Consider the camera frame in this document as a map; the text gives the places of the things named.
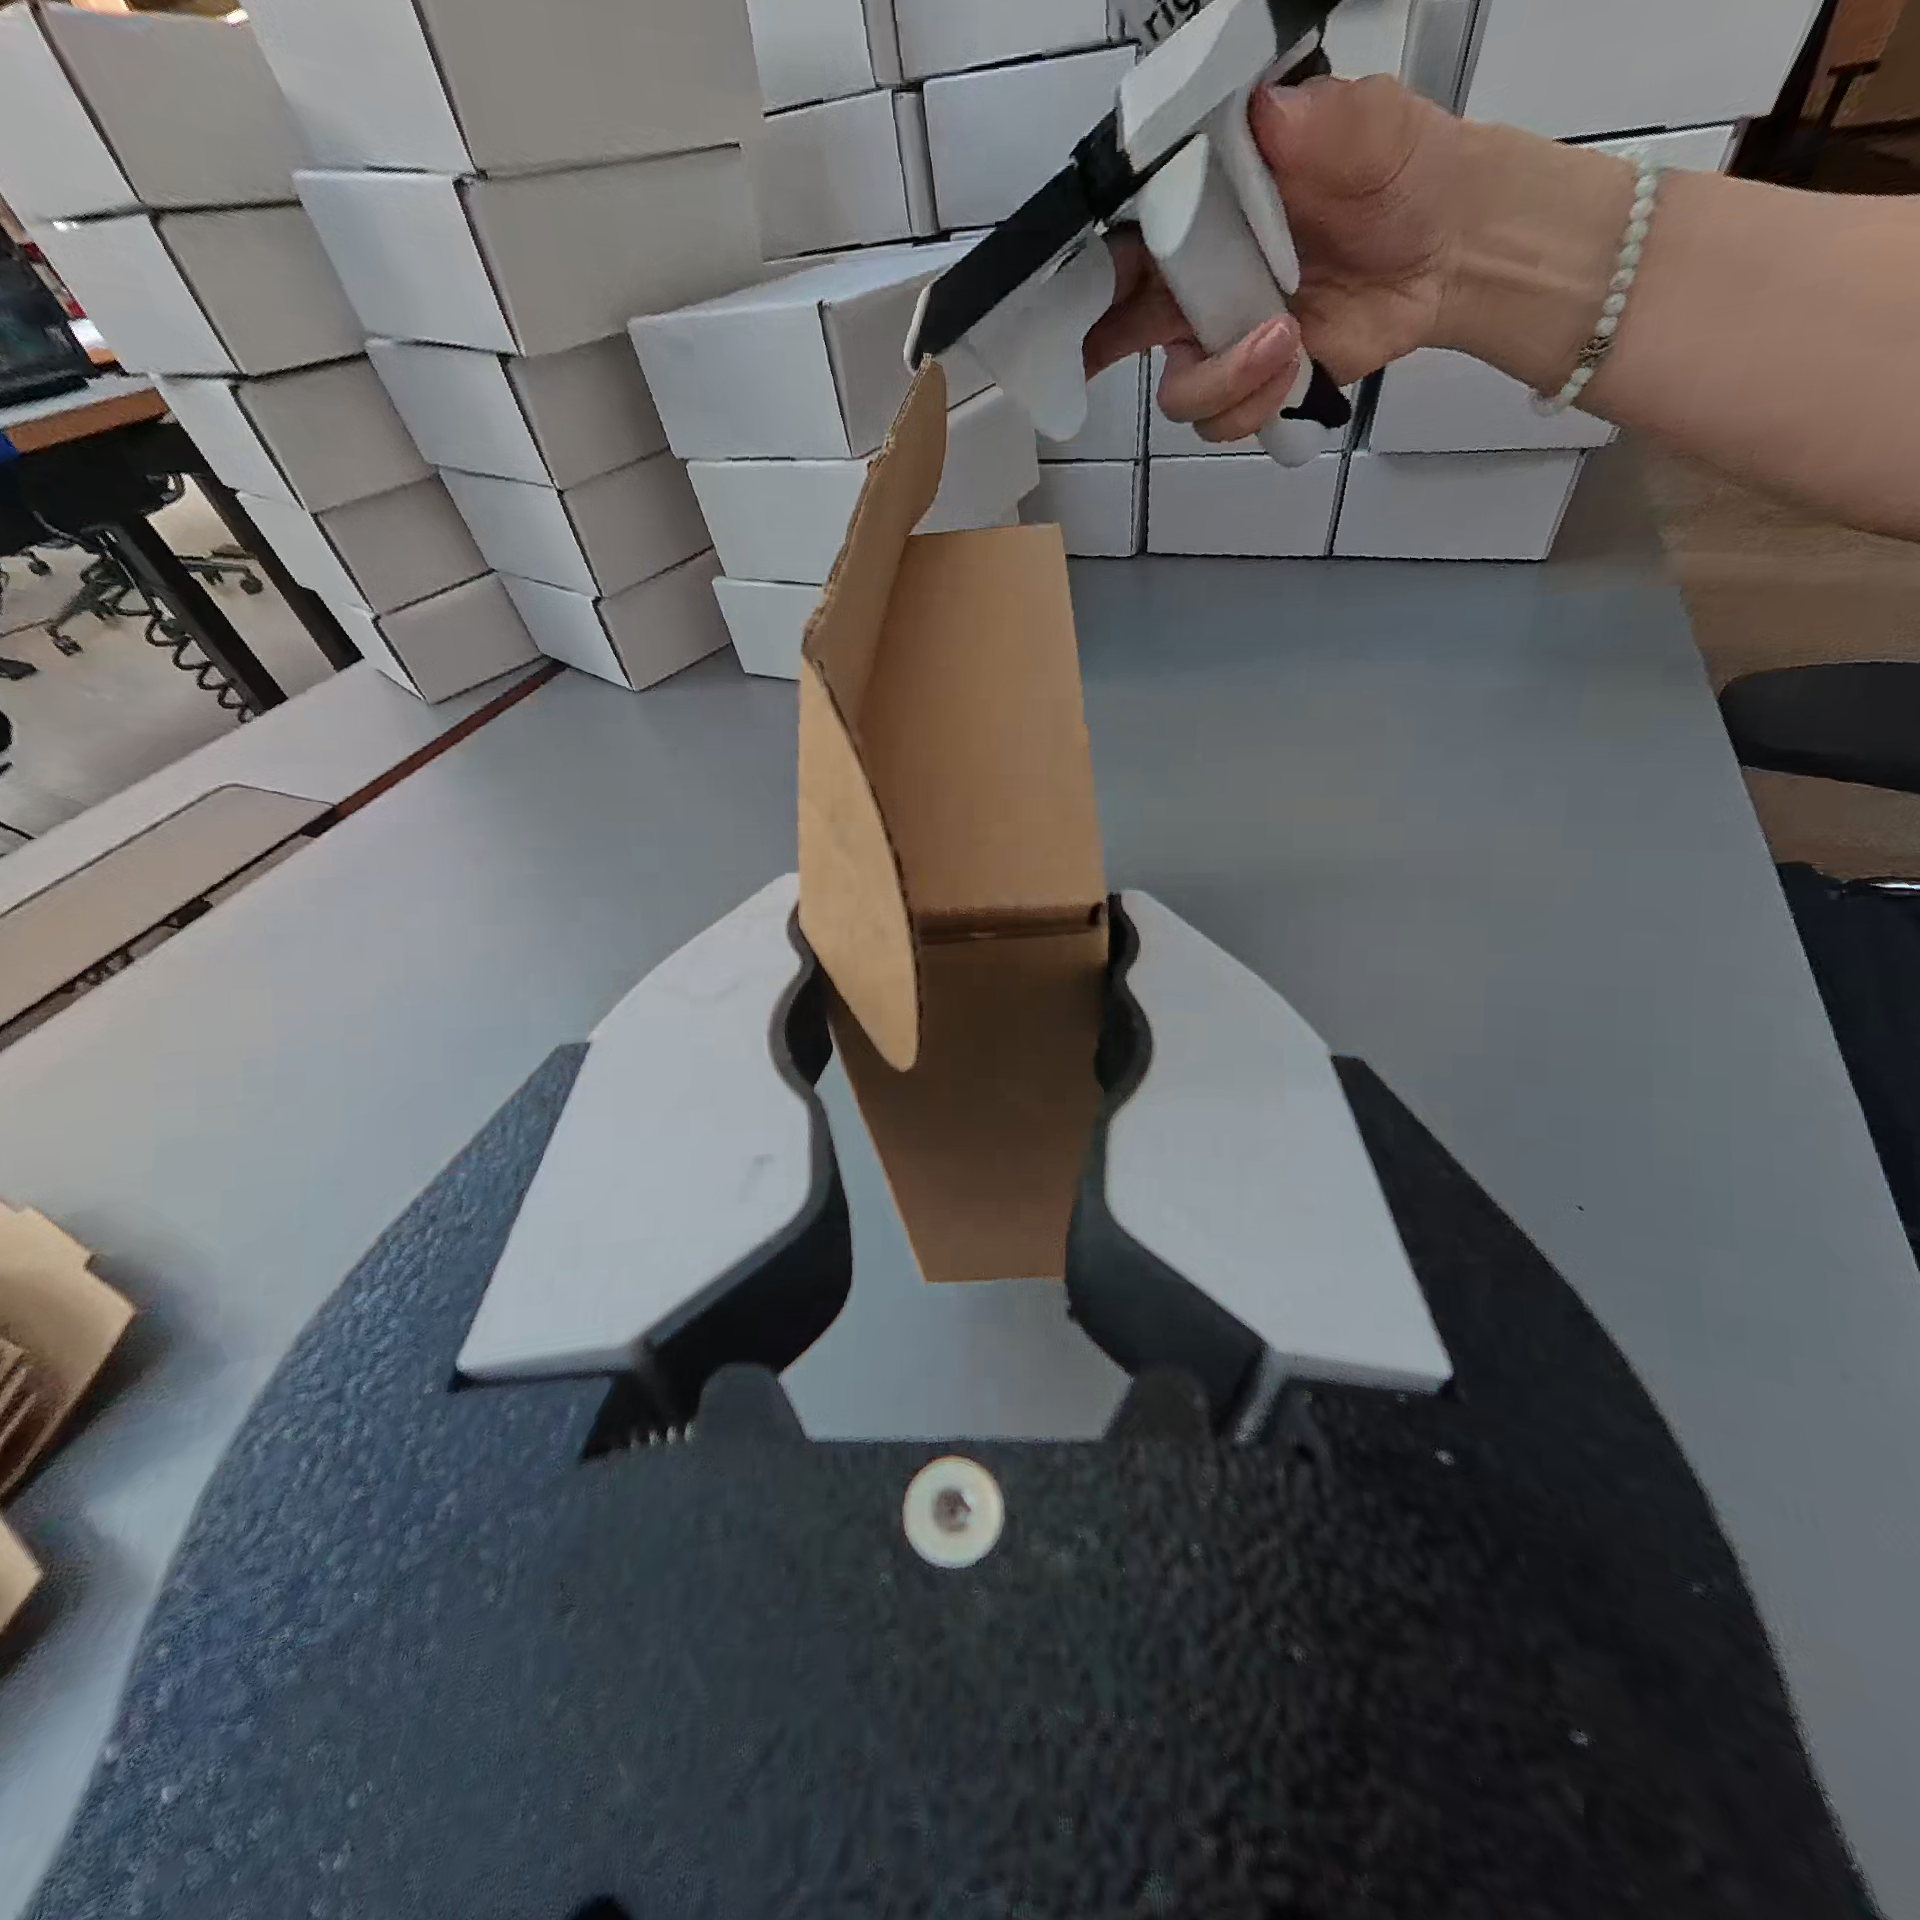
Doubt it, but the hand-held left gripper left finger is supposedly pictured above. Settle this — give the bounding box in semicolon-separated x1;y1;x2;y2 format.
454;874;855;1389

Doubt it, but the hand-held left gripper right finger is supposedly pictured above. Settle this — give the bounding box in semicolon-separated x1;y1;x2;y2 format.
1068;889;1454;1397

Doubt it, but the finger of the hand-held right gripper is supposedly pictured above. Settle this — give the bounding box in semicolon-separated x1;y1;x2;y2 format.
960;240;1120;444
903;129;1142;369

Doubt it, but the brown cardboard box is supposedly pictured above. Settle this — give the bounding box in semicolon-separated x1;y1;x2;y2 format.
796;356;1113;1285

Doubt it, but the person's right hand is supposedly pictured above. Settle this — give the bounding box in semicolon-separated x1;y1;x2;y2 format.
1079;75;1637;448

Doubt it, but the stack of white boxes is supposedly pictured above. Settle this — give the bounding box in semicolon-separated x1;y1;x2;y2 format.
0;0;1741;707

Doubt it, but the stack of flat cardboard sheets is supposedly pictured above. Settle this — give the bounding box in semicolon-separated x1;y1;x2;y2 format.
0;1200;136;1652

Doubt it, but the black office chair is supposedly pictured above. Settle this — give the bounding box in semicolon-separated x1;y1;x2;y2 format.
1717;660;1920;783

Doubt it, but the grey desk wooden edge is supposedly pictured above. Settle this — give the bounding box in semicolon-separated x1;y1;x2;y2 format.
0;376;288;714

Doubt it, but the white bead bracelet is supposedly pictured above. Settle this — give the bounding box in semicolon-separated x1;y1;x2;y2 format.
1528;147;1671;418

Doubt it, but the black coiled cable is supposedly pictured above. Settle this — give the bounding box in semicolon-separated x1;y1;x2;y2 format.
145;597;261;725

